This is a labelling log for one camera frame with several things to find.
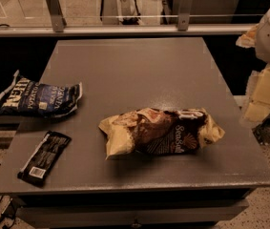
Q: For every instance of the metal railing post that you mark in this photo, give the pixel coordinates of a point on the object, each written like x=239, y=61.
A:
x=56, y=15
x=184, y=10

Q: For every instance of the black snack bar wrapper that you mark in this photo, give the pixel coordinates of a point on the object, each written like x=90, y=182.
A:
x=46, y=153

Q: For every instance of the right metal railing post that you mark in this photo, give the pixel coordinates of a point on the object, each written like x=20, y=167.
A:
x=184, y=10

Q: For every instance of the brown yellow chip bag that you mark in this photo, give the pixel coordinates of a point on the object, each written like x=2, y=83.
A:
x=158, y=132

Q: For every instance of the left metal railing post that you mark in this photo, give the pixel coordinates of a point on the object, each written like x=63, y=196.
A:
x=56, y=15

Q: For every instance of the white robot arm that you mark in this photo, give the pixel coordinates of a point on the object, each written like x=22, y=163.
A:
x=261, y=35

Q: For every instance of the blue chip bag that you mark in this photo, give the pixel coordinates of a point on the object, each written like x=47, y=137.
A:
x=26, y=97

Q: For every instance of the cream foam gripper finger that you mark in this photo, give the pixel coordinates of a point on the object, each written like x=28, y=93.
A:
x=256, y=106

